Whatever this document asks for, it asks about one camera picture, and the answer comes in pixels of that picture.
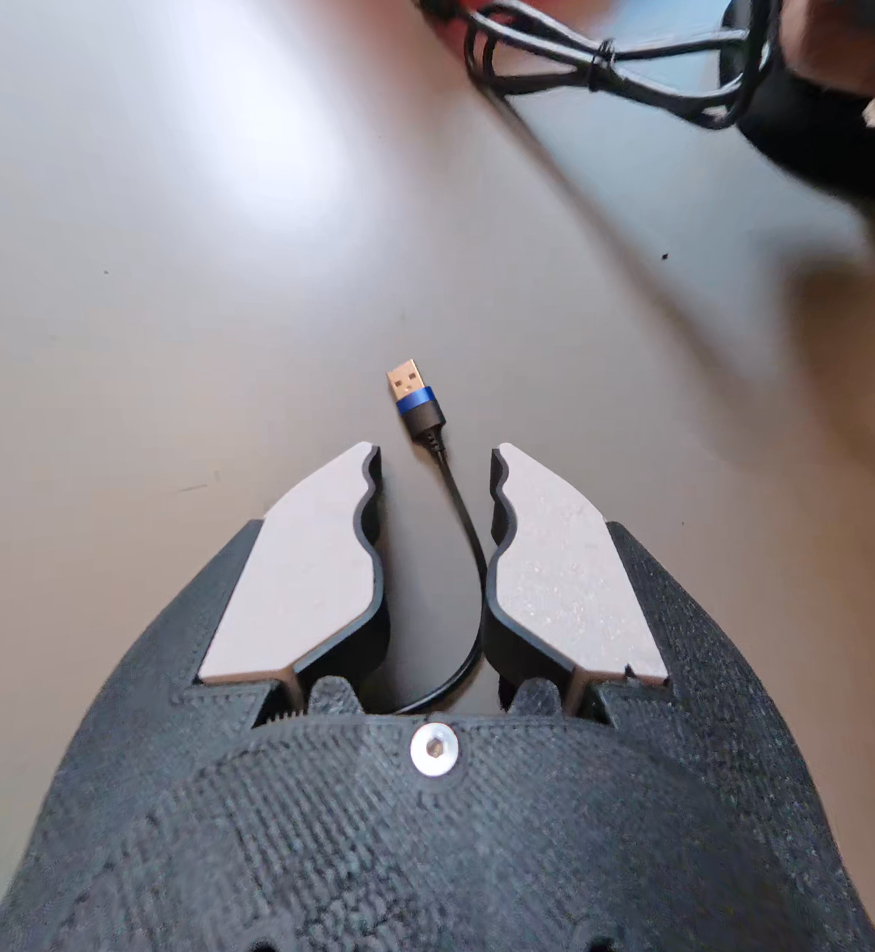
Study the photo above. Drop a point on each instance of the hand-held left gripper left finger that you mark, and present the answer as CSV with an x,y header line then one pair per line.
x,y
296,573

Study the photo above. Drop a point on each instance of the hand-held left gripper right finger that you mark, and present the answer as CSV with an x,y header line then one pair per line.
x,y
571,587

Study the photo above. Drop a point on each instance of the person's right hand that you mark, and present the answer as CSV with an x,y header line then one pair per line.
x,y
839,37

